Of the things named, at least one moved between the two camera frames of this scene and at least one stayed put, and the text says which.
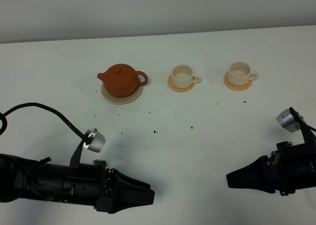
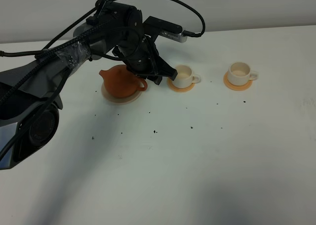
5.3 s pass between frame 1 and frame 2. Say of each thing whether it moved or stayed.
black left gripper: moved
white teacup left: stayed
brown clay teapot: stayed
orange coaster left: stayed
